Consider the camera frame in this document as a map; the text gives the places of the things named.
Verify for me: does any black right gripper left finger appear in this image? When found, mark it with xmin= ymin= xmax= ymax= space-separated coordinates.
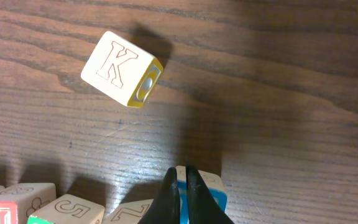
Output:
xmin=139 ymin=167 xmax=180 ymax=224

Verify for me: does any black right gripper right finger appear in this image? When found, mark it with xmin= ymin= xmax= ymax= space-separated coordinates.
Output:
xmin=186 ymin=166 xmax=234 ymax=224

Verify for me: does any blue P wooden block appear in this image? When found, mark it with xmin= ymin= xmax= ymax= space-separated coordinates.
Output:
xmin=176 ymin=166 xmax=227 ymax=224

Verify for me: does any red I block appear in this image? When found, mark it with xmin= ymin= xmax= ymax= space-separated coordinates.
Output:
xmin=102 ymin=199 xmax=153 ymax=224

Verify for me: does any green R wooden block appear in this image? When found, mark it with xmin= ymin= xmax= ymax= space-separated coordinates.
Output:
xmin=27 ymin=194 xmax=105 ymax=224

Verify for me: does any red U block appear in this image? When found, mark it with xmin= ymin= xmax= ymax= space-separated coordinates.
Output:
xmin=0 ymin=183 xmax=57 ymax=224

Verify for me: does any plain wood top block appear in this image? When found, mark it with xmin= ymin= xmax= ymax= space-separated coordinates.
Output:
xmin=81 ymin=31 xmax=163 ymax=108

